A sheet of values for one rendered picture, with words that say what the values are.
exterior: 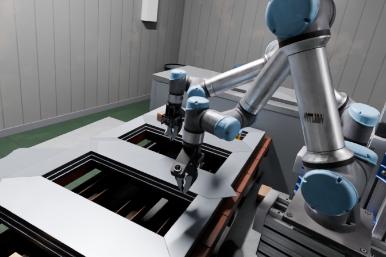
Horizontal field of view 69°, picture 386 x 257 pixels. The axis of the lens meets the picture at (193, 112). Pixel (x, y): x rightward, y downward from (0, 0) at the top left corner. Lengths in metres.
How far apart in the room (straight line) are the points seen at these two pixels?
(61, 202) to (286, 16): 0.91
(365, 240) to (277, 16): 0.63
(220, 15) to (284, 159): 3.35
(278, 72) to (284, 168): 1.22
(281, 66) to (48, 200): 0.89
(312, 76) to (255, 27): 3.96
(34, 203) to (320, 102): 0.94
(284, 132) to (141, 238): 1.24
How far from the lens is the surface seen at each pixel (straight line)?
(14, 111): 3.62
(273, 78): 0.88
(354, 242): 0.92
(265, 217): 0.97
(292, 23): 0.67
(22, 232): 1.09
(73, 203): 1.10
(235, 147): 1.58
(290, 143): 1.93
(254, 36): 4.63
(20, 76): 3.53
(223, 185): 1.25
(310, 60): 0.69
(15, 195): 1.19
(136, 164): 1.31
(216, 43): 4.92
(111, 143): 1.48
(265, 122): 1.91
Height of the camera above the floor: 1.55
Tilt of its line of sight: 20 degrees down
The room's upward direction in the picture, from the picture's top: 8 degrees clockwise
